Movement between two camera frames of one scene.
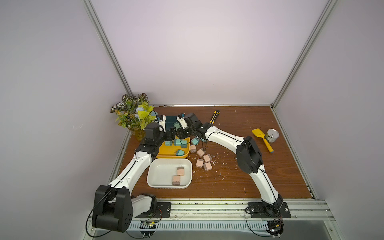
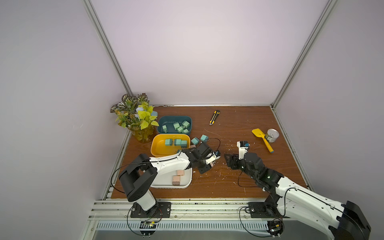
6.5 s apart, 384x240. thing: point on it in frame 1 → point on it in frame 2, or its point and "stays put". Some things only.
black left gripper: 169,134 → 203,170
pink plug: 176,180 stays put
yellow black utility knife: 214,117 stays put
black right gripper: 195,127 → 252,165
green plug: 177,125 stays put
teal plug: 195,141 stays put
